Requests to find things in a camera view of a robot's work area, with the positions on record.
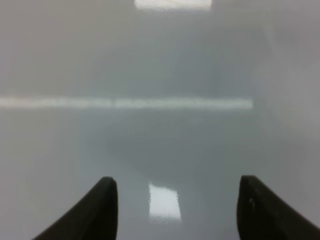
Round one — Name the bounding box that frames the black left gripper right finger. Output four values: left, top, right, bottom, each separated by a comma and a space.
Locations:
236, 175, 320, 240

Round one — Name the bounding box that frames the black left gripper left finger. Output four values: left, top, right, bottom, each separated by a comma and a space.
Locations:
35, 177, 118, 240

